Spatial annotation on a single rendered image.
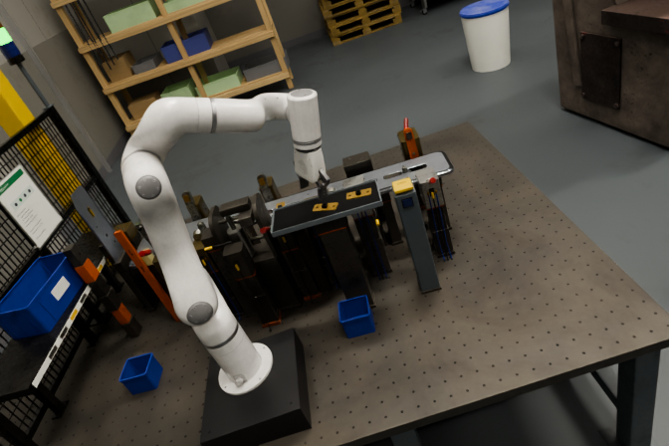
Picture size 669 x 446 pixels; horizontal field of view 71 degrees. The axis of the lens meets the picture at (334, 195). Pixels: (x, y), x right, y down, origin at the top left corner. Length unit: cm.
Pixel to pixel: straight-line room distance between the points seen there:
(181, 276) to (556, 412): 162
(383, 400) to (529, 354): 45
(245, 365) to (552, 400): 133
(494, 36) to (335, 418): 425
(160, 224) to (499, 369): 105
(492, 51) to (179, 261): 435
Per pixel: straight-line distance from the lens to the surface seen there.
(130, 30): 667
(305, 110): 128
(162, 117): 120
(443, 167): 185
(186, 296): 134
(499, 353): 158
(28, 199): 234
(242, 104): 124
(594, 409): 231
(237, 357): 155
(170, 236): 129
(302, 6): 870
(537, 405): 230
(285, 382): 156
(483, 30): 512
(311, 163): 134
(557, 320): 166
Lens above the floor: 197
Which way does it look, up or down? 31 degrees down
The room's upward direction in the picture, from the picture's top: 20 degrees counter-clockwise
